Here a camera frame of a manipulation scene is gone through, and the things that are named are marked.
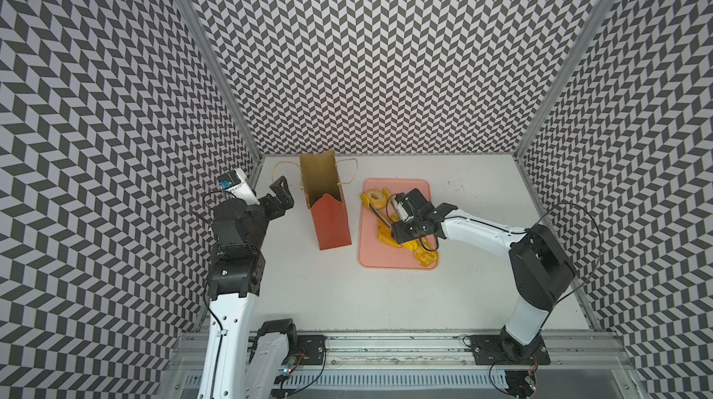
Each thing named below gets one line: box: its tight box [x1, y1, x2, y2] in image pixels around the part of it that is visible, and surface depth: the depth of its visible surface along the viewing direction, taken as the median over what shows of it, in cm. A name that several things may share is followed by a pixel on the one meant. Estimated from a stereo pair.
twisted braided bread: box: [414, 235, 440, 268], surface depth 90 cm
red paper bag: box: [298, 149, 352, 251], surface depth 88 cm
